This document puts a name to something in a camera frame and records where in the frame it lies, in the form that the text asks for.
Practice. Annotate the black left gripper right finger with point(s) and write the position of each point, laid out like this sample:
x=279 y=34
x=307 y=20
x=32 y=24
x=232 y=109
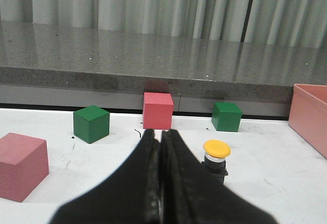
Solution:
x=190 y=194

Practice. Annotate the pink cube front left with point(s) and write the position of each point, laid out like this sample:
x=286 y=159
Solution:
x=24 y=164

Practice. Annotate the dark grey stone counter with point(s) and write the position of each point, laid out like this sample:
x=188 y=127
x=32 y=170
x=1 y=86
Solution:
x=47 y=65

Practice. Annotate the green cube near bin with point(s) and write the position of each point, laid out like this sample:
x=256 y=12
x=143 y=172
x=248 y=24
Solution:
x=226 y=117

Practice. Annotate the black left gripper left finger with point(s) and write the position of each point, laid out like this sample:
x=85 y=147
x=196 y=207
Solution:
x=129 y=195

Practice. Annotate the pink cube by counter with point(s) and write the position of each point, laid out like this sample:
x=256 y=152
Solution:
x=157 y=111

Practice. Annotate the pink plastic bin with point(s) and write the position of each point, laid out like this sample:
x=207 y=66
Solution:
x=308 y=114

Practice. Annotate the yellow push button switch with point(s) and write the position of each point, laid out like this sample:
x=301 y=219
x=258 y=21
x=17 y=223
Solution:
x=215 y=155

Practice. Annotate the green cube on left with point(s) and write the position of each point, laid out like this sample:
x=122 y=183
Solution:
x=91 y=123

